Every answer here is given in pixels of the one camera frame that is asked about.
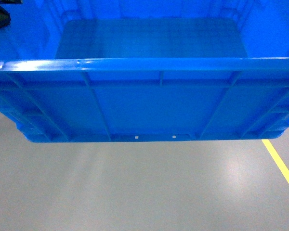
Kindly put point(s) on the large blue plastic crate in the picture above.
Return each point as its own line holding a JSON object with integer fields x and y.
{"x": 146, "y": 70}

